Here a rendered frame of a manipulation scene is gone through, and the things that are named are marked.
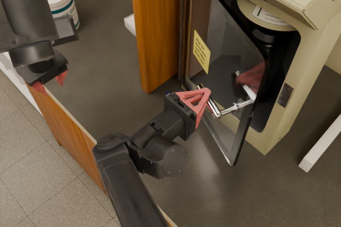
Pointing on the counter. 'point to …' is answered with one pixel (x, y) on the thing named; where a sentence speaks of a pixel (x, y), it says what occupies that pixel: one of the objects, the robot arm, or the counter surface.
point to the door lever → (216, 114)
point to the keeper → (285, 95)
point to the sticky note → (201, 51)
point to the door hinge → (180, 26)
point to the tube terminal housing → (330, 32)
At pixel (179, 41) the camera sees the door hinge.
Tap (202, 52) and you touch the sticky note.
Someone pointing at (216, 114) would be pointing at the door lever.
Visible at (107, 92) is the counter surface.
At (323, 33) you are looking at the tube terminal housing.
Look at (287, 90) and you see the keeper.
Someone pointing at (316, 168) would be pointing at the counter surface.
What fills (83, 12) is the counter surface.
